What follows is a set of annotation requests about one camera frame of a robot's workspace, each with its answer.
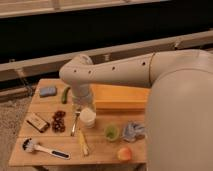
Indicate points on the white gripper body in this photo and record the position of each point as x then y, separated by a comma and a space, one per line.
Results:
82, 96

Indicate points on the dark grape bunch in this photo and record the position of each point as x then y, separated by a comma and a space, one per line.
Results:
58, 125

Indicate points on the white dish brush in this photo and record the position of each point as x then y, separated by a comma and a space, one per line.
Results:
30, 145

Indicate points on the small brown box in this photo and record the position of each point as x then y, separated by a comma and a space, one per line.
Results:
37, 122

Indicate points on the orange peach fruit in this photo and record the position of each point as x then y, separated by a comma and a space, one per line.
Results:
124, 154

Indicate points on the blue sponge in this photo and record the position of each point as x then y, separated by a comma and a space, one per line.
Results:
48, 91

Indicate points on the green cucumber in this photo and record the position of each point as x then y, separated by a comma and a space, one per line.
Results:
64, 95

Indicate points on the white cylindrical container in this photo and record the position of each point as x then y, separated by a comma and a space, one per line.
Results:
88, 117

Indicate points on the green plastic cup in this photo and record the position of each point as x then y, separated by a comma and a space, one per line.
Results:
111, 132

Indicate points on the blue grey towel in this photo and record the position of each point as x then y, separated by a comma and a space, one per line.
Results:
133, 131

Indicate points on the yellow plastic bin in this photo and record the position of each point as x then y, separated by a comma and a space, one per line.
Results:
108, 97

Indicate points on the wooden folding table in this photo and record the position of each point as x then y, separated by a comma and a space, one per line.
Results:
101, 151

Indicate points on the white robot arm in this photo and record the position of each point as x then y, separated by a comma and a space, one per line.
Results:
179, 110

